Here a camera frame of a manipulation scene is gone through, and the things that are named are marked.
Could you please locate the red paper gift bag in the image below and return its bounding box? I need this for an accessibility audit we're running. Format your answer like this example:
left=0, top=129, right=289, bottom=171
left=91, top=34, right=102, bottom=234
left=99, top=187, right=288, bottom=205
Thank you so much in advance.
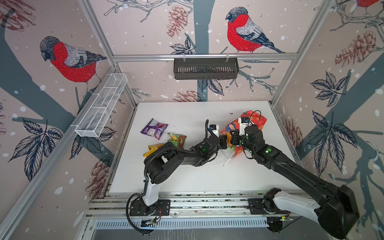
left=219, top=110, right=267, bottom=165

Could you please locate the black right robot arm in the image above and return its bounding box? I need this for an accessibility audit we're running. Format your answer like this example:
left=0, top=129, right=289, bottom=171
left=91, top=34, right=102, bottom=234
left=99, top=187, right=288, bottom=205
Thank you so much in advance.
left=231, top=125, right=360, bottom=239

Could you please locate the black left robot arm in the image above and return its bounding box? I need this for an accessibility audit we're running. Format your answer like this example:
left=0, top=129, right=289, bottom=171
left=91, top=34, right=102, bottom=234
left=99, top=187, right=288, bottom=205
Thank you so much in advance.
left=141, top=135, right=227, bottom=207

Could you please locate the white wire mesh shelf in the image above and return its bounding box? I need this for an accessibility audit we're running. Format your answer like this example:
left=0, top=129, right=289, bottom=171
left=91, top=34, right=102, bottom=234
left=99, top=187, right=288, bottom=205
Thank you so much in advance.
left=75, top=73, right=128, bottom=138

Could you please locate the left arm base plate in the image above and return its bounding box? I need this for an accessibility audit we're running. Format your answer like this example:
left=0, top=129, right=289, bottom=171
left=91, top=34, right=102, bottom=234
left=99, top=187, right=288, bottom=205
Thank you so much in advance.
left=129, top=199, right=171, bottom=217

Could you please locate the purple snack packet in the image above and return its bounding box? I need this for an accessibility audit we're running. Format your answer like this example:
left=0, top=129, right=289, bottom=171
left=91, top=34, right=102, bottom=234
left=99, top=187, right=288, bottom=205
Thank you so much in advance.
left=141, top=119, right=168, bottom=140

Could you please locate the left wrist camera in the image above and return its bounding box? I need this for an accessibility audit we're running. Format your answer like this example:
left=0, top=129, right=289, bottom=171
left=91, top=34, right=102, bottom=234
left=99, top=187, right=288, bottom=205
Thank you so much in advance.
left=209, top=125, right=219, bottom=137

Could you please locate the aluminium mounting rail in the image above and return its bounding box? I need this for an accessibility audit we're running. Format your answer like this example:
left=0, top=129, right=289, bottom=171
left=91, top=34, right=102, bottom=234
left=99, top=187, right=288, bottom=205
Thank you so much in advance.
left=86, top=191, right=319, bottom=218

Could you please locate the black corrugated cable hose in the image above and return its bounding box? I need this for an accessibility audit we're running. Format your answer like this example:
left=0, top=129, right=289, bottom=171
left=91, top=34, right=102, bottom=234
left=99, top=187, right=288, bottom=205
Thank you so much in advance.
left=125, top=119, right=211, bottom=235

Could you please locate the yellow snack packet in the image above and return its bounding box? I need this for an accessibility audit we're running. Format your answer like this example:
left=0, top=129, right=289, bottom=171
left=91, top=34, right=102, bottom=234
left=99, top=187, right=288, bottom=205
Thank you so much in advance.
left=143, top=143, right=164, bottom=158

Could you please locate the orange snack packet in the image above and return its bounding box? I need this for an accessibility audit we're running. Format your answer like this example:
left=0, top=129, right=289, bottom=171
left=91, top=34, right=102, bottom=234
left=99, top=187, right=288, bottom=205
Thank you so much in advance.
left=225, top=132, right=233, bottom=149

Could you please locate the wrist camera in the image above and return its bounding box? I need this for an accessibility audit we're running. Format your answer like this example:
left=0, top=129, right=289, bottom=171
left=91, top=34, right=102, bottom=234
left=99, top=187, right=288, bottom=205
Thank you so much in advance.
left=238, top=117, right=252, bottom=135
left=209, top=125, right=219, bottom=137

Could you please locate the green snack packet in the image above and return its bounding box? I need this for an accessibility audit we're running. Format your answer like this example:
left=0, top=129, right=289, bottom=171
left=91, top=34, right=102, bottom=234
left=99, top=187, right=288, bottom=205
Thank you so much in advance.
left=168, top=133, right=187, bottom=149

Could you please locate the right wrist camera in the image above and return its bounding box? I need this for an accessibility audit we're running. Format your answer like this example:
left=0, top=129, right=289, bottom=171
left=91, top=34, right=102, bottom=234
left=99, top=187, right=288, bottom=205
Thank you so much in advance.
left=238, top=117, right=252, bottom=135

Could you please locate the black hanging wall basket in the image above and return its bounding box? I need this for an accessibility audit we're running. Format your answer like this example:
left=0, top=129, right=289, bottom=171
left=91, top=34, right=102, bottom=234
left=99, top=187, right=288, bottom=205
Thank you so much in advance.
left=174, top=58, right=239, bottom=80

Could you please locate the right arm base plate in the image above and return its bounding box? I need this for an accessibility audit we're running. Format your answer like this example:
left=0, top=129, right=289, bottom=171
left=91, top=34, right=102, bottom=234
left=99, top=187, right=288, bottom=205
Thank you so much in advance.
left=246, top=188, right=290, bottom=215

